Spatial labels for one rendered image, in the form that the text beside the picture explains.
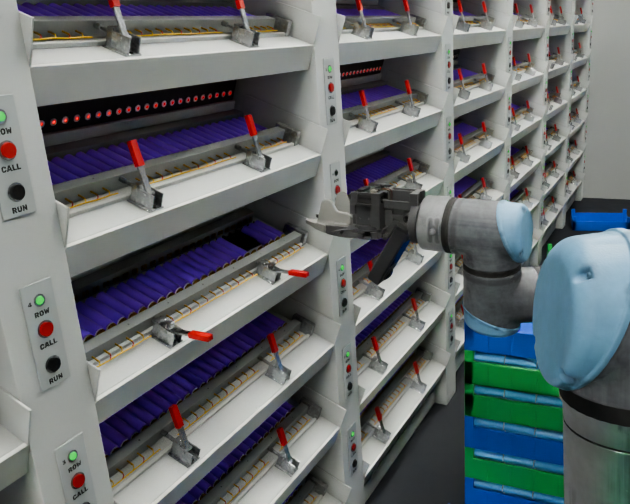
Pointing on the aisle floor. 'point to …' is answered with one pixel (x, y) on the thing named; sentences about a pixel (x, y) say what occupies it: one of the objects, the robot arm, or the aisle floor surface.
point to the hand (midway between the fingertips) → (318, 222)
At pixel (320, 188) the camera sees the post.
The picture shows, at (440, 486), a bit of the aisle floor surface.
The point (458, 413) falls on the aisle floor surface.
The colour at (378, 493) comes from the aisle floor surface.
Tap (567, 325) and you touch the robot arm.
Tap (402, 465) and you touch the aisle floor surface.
